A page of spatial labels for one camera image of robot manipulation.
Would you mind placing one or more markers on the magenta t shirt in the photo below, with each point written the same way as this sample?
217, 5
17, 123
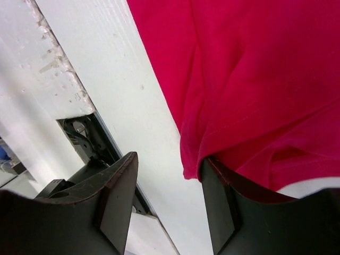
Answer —
254, 84

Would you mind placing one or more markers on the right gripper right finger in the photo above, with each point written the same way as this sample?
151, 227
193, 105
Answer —
246, 218

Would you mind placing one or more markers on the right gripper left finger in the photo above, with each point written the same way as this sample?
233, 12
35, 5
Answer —
91, 217

